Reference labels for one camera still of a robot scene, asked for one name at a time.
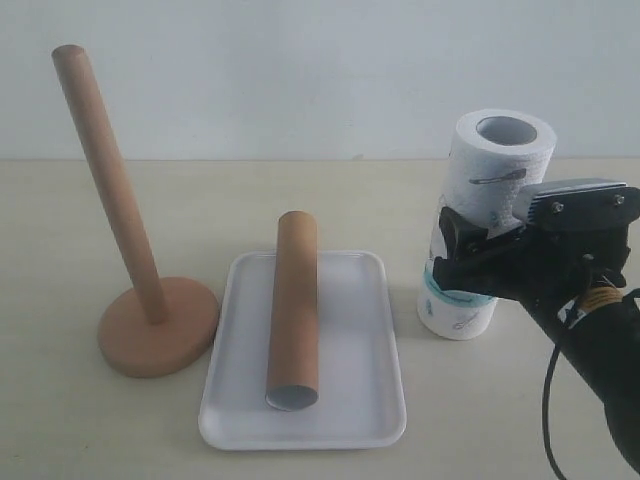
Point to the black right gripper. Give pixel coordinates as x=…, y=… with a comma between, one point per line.
x=541, y=264

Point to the printed white paper towel roll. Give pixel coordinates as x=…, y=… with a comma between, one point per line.
x=494, y=153

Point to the brown cardboard tube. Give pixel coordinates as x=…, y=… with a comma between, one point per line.
x=293, y=363

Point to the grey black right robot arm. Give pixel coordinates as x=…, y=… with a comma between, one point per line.
x=597, y=331

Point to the wooden paper towel holder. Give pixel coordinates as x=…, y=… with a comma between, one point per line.
x=161, y=324

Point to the white rectangular plastic tray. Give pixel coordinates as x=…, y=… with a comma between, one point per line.
x=360, y=397

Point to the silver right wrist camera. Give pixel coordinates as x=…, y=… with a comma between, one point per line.
x=573, y=205

